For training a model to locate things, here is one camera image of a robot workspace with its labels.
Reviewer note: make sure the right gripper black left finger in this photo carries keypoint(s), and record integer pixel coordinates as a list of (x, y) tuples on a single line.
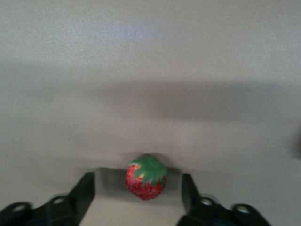
[(58, 212)]

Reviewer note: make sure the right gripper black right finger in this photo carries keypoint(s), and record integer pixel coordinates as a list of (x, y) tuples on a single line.
[(211, 214)]

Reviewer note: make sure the brown table cover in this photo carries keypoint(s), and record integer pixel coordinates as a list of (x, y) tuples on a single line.
[(150, 70)]

